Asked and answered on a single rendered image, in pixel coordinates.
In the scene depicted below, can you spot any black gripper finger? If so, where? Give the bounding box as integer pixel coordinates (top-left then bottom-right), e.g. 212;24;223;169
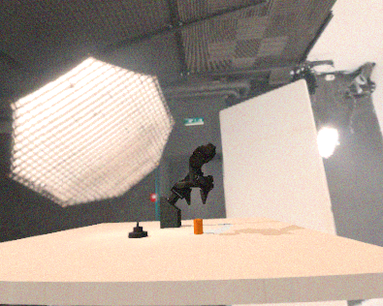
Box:
200;189;212;204
180;189;192;205

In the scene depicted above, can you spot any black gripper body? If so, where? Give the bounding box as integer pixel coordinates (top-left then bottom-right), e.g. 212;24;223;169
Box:
176;169;214;190

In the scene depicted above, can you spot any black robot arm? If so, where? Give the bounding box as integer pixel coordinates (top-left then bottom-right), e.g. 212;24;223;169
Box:
165;143;216;206

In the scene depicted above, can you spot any orange knob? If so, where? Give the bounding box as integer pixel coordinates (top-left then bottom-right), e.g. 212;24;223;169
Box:
193;220;204;235

